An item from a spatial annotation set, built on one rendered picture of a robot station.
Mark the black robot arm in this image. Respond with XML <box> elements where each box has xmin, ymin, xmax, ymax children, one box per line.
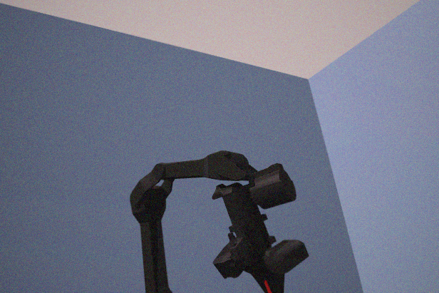
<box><xmin>130</xmin><ymin>150</ymin><xmax>296</xmax><ymax>293</ymax></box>

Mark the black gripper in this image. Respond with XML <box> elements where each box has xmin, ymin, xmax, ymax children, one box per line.
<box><xmin>229</xmin><ymin>211</ymin><xmax>309</xmax><ymax>293</ymax></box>

